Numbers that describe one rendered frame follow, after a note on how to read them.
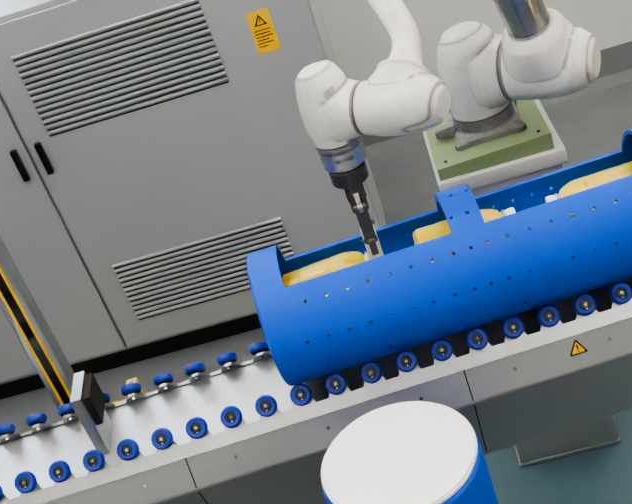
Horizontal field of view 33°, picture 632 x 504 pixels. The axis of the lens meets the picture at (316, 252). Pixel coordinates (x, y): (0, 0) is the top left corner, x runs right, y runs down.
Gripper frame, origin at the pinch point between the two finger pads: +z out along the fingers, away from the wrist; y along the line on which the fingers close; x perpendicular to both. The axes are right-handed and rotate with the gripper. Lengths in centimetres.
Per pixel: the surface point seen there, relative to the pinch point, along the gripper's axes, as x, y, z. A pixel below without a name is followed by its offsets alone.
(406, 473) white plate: -7, 54, 11
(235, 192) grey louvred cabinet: -41, -152, 55
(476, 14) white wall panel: 76, -270, 68
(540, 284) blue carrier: 28.3, 19.3, 8.0
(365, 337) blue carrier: -6.9, 19.3, 7.1
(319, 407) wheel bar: -20.7, 16.5, 22.4
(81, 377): -67, 2, 7
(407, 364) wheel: -0.9, 16.4, 18.9
